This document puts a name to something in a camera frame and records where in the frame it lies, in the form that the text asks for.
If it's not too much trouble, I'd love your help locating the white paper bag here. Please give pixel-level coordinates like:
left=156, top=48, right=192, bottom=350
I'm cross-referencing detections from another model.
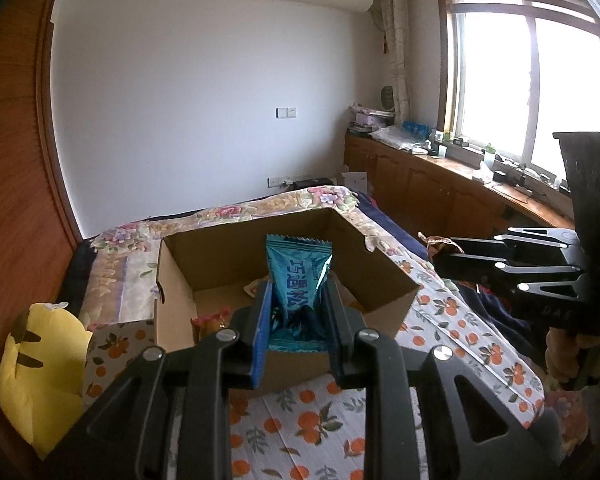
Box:
left=340, top=171, right=369, bottom=194

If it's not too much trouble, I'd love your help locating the patterned white curtain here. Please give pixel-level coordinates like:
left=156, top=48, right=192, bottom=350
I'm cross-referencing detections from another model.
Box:
left=377, top=0, right=414, bottom=122

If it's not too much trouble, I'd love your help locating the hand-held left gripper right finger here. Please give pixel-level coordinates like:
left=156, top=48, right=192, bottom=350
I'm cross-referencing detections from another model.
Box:
left=325, top=272, right=569, bottom=480

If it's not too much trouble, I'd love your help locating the brown snack packet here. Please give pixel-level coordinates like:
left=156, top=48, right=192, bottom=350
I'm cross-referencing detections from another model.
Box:
left=418, top=231, right=465, bottom=261

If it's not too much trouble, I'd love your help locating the stack of papers and boxes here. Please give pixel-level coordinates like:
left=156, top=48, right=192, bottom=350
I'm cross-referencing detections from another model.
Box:
left=349, top=105, right=396, bottom=137

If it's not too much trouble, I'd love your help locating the yellow plush toy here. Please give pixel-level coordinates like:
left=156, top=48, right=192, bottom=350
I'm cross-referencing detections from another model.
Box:
left=0, top=302, right=95, bottom=461

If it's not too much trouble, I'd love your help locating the black box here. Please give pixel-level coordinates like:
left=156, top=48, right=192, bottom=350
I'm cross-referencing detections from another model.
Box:
left=292, top=177, right=334, bottom=191

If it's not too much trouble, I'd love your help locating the wooden wardrobe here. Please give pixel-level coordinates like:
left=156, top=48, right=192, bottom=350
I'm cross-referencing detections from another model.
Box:
left=0, top=0, right=84, bottom=480

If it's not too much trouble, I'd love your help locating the clear plastic bag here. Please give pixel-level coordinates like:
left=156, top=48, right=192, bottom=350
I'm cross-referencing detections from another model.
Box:
left=372, top=126, right=432, bottom=152

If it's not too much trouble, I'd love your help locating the orange fruit print blanket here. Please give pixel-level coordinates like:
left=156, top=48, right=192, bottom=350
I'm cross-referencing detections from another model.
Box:
left=80, top=245, right=547, bottom=480

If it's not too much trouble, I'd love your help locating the brown cardboard box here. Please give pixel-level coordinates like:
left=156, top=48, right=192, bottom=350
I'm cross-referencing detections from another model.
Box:
left=155, top=207, right=421, bottom=401

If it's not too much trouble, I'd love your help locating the blue snack packet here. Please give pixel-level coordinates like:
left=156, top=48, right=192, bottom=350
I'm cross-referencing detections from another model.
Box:
left=265, top=233, right=335, bottom=353

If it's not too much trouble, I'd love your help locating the red snack packet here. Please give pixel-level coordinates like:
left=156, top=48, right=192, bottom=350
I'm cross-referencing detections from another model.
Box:
left=190, top=306, right=232, bottom=347

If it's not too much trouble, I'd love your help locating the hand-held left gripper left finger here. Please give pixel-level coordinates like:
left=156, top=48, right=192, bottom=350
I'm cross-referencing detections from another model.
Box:
left=45, top=280, right=276, bottom=480

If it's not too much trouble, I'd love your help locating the wooden frame window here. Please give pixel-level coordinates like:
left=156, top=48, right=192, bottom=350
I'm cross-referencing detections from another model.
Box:
left=434, top=0, right=600, bottom=187

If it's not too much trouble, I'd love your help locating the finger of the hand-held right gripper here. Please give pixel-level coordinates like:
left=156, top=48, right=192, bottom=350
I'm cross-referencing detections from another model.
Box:
left=449, top=226, right=582, bottom=264
left=432, top=254, right=588, bottom=307

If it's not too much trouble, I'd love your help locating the wooden window cabinet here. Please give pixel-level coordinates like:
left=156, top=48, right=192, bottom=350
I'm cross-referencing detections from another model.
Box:
left=344, top=130, right=577, bottom=262

